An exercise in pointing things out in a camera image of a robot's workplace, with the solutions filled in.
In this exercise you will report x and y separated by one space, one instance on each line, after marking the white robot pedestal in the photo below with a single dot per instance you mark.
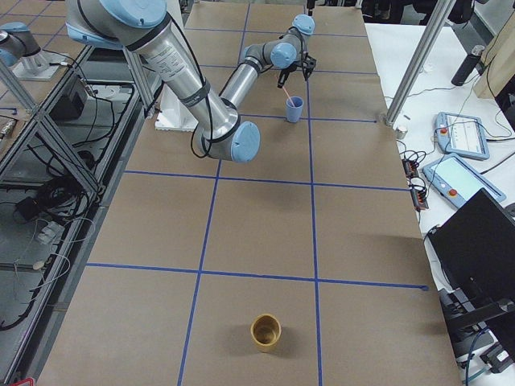
173 116

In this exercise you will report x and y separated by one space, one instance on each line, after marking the near teach pendant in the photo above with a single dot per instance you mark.
457 181

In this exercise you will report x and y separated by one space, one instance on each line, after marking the black orange connector strip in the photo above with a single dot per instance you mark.
416 185

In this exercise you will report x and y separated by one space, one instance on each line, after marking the wooden bamboo cup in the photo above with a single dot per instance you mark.
266 332

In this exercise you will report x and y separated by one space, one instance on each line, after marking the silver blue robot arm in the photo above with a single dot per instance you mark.
147 28

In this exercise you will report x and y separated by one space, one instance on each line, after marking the wooden board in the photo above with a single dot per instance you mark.
498 60

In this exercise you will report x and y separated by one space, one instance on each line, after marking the left aluminium frame rail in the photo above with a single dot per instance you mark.
68 113

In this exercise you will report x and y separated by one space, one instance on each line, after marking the black laptop monitor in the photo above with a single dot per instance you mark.
476 250

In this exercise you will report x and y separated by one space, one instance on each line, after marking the far teach pendant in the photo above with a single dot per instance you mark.
461 134

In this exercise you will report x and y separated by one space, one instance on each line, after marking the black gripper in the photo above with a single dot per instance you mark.
290 70

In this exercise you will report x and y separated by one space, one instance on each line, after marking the small silver cylinder weight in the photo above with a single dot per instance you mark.
401 132

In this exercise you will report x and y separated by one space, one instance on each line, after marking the blue plastic cup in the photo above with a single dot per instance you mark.
294 108

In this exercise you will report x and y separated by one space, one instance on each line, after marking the teach pendant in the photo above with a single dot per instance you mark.
457 181
461 134

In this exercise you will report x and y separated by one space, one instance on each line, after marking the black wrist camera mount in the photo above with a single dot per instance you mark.
308 65

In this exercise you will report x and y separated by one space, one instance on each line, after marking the black water bottle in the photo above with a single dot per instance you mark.
468 64

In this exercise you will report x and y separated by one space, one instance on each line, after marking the aluminium frame post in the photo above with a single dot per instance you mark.
430 34

